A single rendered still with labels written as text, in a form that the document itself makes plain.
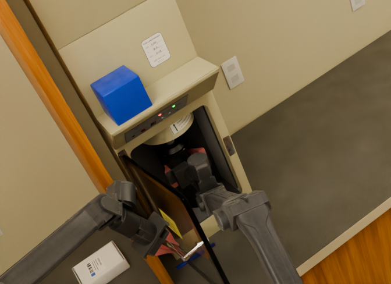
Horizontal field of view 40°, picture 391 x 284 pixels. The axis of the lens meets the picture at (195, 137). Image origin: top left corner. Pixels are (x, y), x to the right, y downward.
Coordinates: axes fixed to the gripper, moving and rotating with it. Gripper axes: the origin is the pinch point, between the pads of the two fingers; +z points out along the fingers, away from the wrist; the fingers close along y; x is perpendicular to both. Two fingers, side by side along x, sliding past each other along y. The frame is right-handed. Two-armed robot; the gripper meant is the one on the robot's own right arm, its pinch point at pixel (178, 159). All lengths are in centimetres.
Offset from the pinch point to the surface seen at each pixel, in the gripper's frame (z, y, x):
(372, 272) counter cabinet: -40, -33, 51
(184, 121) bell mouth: -7.4, -4.4, -15.8
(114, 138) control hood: -19.5, 16.6, -30.6
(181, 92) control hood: -21.1, -3.1, -32.9
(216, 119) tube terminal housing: -10.3, -12.9, -12.5
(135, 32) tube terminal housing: -9.1, -1.8, -47.4
